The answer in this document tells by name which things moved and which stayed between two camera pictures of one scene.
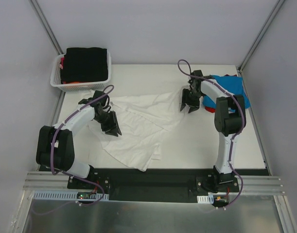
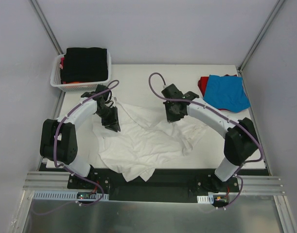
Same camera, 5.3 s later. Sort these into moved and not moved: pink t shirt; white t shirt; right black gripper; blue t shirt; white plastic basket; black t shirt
Moved: right black gripper; white t shirt
Not moved: black t shirt; blue t shirt; pink t shirt; white plastic basket
